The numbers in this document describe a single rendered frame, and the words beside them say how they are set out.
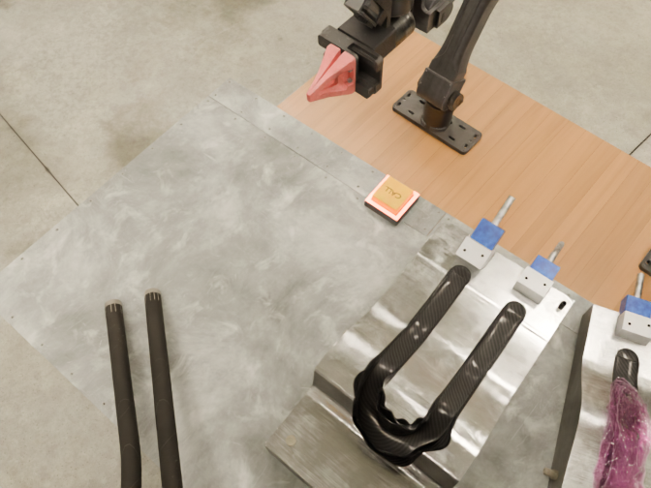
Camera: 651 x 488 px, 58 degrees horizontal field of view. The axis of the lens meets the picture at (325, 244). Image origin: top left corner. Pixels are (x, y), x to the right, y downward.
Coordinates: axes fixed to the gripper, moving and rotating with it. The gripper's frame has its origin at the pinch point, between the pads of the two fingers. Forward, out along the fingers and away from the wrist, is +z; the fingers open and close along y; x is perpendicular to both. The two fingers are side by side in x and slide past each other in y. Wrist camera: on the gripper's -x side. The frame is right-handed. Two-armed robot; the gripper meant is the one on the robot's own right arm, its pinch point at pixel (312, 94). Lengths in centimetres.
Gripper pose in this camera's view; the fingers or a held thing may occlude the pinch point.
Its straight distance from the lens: 84.5
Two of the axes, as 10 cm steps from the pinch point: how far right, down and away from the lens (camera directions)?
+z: -6.7, 6.7, -3.3
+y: 7.4, 5.8, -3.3
